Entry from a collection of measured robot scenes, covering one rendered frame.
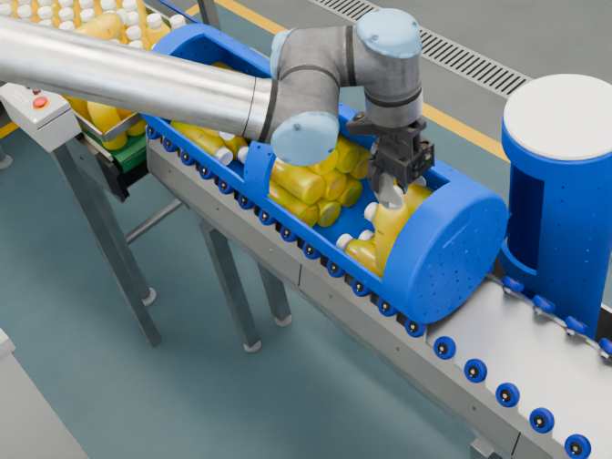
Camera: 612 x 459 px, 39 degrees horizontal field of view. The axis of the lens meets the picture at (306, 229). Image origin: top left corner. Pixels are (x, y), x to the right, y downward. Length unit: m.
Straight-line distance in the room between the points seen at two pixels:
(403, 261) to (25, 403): 0.85
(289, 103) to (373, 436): 1.65
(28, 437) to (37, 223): 1.71
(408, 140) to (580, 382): 0.60
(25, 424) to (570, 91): 1.40
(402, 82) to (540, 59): 2.54
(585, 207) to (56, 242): 2.12
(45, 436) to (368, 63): 1.14
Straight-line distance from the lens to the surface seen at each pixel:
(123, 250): 2.91
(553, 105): 2.02
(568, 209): 2.01
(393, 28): 1.27
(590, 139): 1.94
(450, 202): 1.53
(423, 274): 1.54
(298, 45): 1.28
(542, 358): 1.71
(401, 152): 1.40
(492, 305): 1.77
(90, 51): 1.17
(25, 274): 3.41
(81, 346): 3.10
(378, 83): 1.29
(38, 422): 1.96
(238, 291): 2.63
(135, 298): 2.79
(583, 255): 2.16
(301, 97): 1.18
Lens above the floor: 2.37
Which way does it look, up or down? 48 degrees down
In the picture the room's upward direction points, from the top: 13 degrees counter-clockwise
